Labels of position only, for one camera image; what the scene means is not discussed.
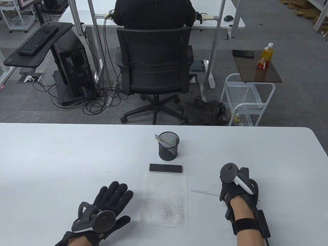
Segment person's right hand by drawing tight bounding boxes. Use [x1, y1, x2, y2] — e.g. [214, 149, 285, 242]
[219, 179, 259, 210]

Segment person's left hand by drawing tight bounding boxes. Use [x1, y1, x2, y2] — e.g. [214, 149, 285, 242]
[54, 181, 134, 246]

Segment person's right forearm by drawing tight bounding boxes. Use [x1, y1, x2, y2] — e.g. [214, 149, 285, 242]
[229, 196, 265, 246]

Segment person's left forearm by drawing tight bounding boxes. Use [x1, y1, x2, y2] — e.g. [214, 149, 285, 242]
[69, 235, 90, 246]

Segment black mesh pencil holder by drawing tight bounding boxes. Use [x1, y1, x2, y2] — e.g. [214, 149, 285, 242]
[158, 132, 180, 161]

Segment black and white hand controller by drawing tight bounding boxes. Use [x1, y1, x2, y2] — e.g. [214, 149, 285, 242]
[220, 163, 260, 195]
[71, 202, 116, 233]

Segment black wrist band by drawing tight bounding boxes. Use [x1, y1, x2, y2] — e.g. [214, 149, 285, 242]
[231, 209, 271, 239]

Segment lined paper sheet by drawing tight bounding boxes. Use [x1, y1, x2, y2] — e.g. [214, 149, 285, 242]
[140, 169, 189, 228]

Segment black rectangular block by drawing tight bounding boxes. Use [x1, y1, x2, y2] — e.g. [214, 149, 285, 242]
[149, 163, 184, 174]

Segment dark backpack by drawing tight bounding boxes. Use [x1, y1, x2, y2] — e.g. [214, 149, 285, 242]
[179, 95, 229, 126]

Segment brown side table top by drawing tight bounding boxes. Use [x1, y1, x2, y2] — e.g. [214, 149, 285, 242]
[232, 49, 283, 84]

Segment black computer tower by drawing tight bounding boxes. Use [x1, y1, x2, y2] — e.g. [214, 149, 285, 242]
[50, 33, 97, 104]

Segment black phone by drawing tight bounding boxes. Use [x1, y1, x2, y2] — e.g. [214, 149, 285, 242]
[232, 50, 255, 58]

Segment yellow drink bottle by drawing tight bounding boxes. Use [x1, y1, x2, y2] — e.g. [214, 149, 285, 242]
[257, 43, 274, 70]

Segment black office chair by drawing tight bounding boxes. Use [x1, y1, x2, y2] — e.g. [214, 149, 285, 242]
[115, 26, 195, 125]

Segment floor outlet box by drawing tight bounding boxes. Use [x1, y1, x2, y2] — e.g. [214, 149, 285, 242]
[17, 73, 46, 84]

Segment black keyboard tray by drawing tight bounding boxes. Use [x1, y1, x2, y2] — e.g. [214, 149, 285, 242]
[3, 22, 74, 69]

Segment black keyboard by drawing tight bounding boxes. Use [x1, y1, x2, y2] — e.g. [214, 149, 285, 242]
[16, 24, 59, 56]

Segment beige wooden strip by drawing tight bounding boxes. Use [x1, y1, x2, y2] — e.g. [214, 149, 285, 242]
[104, 13, 213, 20]

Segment white desk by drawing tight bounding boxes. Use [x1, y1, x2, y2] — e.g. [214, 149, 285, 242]
[57, 0, 246, 29]

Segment brown cardboard pieces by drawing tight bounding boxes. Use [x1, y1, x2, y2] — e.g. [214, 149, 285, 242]
[279, 0, 322, 19]

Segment white metal rack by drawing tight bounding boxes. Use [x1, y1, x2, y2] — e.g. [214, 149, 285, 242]
[0, 0, 37, 34]

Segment black monitor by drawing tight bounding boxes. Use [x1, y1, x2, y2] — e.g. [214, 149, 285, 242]
[17, 0, 41, 11]

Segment white wire cart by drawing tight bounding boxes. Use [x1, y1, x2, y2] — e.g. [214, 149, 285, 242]
[220, 73, 276, 127]

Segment tangled black floor cables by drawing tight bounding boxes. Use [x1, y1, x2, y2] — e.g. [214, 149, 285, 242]
[32, 77, 128, 115]

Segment aluminium frame post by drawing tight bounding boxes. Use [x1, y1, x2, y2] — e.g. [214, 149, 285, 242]
[68, 0, 85, 37]
[88, 0, 114, 89]
[230, 0, 244, 39]
[202, 0, 226, 89]

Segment white shelf frame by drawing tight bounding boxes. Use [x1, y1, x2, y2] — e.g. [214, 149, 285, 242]
[313, 0, 328, 33]

